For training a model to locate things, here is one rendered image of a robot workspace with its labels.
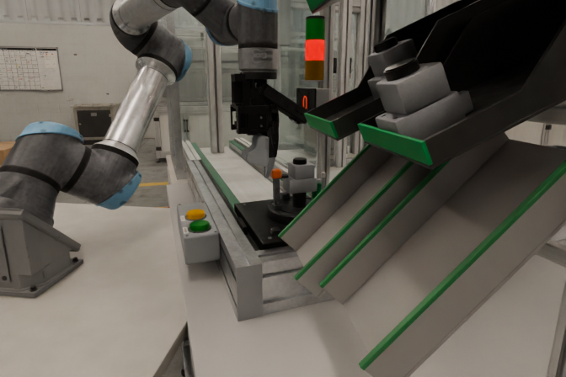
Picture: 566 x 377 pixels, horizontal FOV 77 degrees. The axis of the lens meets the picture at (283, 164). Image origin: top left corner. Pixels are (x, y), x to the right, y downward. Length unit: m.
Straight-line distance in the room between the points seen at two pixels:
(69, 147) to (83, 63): 8.23
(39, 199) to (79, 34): 8.40
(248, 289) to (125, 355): 0.20
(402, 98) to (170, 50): 0.86
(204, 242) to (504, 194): 0.53
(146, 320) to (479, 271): 0.53
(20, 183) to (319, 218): 0.59
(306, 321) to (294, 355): 0.08
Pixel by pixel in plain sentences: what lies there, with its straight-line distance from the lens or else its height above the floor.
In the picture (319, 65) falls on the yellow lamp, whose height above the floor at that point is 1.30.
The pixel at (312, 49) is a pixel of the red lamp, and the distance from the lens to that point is 0.95.
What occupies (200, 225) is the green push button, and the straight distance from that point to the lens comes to 0.75.
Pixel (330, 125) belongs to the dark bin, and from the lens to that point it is 0.41.
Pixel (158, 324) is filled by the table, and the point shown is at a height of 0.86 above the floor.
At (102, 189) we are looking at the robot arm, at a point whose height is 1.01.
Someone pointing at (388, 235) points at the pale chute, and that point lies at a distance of 0.45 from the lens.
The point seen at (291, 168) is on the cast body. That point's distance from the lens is 0.76.
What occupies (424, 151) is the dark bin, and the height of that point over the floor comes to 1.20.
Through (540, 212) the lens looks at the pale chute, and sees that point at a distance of 0.37.
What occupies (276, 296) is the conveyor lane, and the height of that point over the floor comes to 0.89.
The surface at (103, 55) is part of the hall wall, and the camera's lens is 9.04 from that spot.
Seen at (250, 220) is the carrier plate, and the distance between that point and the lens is 0.76.
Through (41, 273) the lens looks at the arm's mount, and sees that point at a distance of 0.86.
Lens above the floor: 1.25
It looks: 13 degrees down
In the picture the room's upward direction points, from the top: straight up
